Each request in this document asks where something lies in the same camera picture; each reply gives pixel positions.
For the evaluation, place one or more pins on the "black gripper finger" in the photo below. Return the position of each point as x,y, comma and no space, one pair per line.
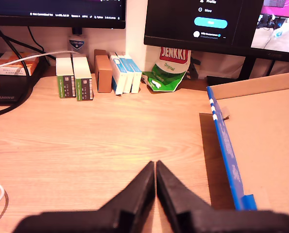
139,194
173,194

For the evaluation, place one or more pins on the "blue shoebox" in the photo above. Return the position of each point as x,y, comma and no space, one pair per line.
256,145

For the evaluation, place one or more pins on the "brown cardboard box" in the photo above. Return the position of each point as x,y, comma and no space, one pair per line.
103,72

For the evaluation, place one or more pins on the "green and white box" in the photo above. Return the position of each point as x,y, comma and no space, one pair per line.
82,72
65,72

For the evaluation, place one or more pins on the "orange and white box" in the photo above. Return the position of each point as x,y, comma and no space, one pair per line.
15,65

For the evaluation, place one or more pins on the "green Jenkki bag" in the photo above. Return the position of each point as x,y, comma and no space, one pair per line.
166,75

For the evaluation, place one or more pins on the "Cuticura bottle with black cap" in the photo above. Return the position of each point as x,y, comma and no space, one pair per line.
76,44

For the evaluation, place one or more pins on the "black gaming mouse pad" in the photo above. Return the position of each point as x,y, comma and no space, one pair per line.
10,87

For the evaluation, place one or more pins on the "black Huawei monitor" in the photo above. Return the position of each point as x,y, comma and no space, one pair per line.
173,21

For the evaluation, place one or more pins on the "monitor with code editor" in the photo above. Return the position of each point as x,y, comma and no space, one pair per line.
56,7

